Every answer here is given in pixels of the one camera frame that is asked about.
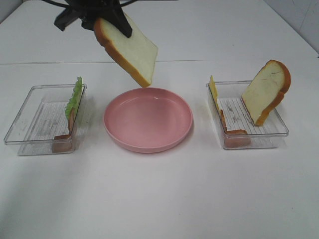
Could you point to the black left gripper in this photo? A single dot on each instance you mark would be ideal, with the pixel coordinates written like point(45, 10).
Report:
point(90, 10)

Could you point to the square white bread slice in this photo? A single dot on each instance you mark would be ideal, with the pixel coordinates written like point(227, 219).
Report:
point(136, 54)

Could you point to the green lettuce leaf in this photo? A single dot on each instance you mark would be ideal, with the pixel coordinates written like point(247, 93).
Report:
point(74, 101)

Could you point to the tray bacon strip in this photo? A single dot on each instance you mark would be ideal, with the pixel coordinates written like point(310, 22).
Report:
point(65, 141)
point(234, 138)

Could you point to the pink round plate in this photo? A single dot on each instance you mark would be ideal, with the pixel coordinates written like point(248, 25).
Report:
point(148, 120)

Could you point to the left clear plastic tray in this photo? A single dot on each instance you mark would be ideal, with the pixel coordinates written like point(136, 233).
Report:
point(41, 118)

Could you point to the clear plastic tray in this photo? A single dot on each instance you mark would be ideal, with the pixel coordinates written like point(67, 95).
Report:
point(270, 135)
point(41, 118)

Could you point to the yellow cheese slice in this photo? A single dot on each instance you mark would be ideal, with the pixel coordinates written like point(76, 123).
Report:
point(214, 92)

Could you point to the right clear plastic tray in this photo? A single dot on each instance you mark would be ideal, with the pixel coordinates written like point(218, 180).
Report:
point(270, 135)

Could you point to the round-top bread slice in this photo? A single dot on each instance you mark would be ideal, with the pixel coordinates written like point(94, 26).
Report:
point(266, 90)

